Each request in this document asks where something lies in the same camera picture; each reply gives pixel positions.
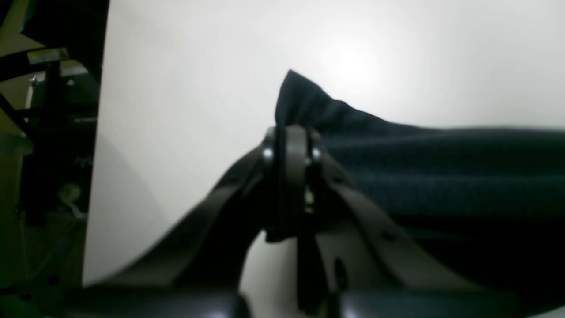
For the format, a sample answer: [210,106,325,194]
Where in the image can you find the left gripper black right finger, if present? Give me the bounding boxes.
[287,125,524,318]

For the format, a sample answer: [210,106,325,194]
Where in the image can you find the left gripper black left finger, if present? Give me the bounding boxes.
[66,128,277,318]

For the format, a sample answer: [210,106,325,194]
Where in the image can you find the dark navy long-sleeve shirt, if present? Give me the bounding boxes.
[275,71,565,314]

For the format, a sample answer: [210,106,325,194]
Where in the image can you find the black OpenArm control box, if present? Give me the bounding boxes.
[0,0,110,292]

